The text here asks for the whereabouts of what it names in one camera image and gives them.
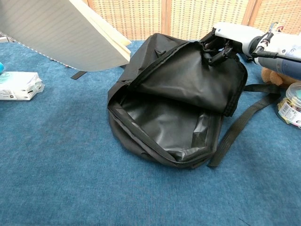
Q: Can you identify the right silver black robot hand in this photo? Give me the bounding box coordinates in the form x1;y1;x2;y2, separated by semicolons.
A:
199;22;261;66

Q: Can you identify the black backpack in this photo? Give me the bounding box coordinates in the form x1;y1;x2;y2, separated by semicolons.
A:
71;32;282;169

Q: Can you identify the white yellow spiral notebook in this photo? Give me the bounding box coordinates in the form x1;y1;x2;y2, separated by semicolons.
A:
0;0;132;72

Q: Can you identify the woven wooden folding screen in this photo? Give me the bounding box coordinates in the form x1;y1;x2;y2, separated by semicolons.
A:
79;0;301;42

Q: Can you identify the brown plush toy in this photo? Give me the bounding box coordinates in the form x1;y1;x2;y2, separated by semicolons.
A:
261;67;301;89

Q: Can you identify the clear jar of clips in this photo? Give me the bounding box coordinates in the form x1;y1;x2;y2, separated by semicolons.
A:
277;82;301;129

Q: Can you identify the blue carpet table cover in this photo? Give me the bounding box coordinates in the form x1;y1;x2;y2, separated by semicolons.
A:
0;39;301;226

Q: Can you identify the tissue packet bundle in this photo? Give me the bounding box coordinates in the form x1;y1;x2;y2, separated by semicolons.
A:
0;72;45;101

